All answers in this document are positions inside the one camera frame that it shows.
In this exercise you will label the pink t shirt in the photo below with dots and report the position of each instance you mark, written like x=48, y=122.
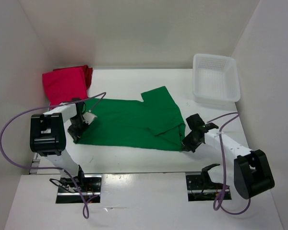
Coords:
x=64, y=85

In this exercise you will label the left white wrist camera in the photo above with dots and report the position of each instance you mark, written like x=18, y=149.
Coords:
x=89, y=117

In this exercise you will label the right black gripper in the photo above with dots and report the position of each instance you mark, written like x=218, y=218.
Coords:
x=186, y=146

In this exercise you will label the white plastic basket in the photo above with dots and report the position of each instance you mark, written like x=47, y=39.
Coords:
x=215, y=79

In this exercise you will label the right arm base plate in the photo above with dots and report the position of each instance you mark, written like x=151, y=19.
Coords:
x=198, y=190

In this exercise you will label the green t shirt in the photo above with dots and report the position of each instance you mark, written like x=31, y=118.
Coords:
x=153, y=123

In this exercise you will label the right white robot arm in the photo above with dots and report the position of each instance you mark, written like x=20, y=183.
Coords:
x=243, y=168

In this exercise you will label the dark red t shirt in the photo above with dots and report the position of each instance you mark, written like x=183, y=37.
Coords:
x=87, y=71

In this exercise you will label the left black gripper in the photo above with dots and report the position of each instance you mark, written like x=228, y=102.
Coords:
x=76, y=134

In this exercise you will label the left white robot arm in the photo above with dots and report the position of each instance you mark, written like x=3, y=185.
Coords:
x=48, y=139

